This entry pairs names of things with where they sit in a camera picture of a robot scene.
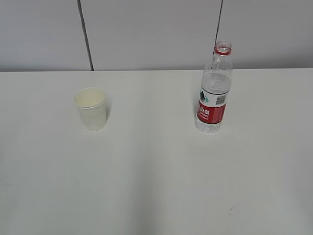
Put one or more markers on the white paper cup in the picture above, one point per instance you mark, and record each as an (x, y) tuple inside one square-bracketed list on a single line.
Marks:
[(91, 106)]

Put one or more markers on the clear water bottle red label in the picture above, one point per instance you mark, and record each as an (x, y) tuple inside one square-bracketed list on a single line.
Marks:
[(215, 86)]

